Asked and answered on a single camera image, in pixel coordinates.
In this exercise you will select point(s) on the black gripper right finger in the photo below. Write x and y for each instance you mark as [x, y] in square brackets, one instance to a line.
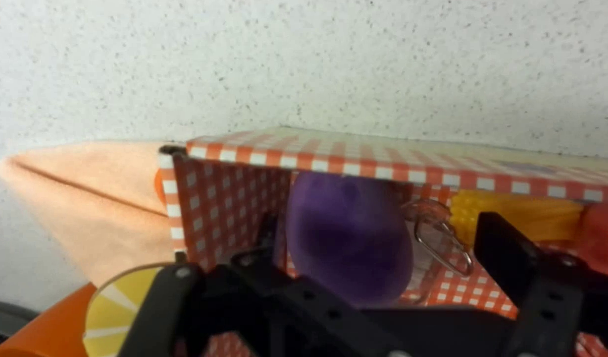
[561, 310]

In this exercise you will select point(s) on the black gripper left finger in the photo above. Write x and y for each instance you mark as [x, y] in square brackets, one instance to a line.
[224, 310]

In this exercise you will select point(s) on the purple plush fruit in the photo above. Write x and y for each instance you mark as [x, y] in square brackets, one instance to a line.
[349, 239]

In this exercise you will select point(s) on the red checkered fruit box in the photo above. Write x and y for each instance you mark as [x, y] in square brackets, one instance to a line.
[383, 159]

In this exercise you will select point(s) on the yellow toy lemon slice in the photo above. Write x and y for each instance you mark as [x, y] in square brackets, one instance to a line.
[118, 310]

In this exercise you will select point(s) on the clear sanitizer bottle with carabiner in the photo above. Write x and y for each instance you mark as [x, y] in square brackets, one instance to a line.
[434, 250]

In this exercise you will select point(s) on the peach cloth napkin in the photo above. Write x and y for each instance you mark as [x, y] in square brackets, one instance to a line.
[86, 199]

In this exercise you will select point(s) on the orange plastic cup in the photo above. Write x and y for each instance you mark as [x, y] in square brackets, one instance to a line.
[46, 330]

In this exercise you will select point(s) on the dark inset sink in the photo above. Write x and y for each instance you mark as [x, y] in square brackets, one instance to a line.
[7, 324]

